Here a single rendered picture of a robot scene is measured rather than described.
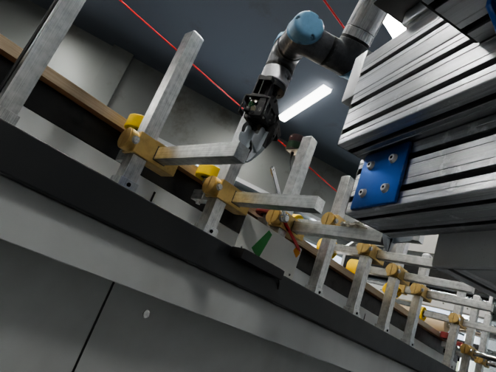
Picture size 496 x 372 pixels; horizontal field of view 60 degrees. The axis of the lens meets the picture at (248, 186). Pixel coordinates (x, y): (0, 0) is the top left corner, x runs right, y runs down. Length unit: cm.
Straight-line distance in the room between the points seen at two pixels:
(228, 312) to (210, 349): 29
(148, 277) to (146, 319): 29
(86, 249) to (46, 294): 24
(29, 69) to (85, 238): 33
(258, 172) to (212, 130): 97
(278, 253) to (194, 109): 551
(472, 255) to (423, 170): 11
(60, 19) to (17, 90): 16
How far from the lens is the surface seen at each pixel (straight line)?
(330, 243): 144
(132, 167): 94
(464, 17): 49
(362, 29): 110
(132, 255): 97
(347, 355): 168
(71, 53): 666
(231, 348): 151
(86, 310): 118
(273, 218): 123
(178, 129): 648
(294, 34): 105
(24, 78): 87
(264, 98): 104
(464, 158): 51
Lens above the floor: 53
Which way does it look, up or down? 17 degrees up
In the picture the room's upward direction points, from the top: 21 degrees clockwise
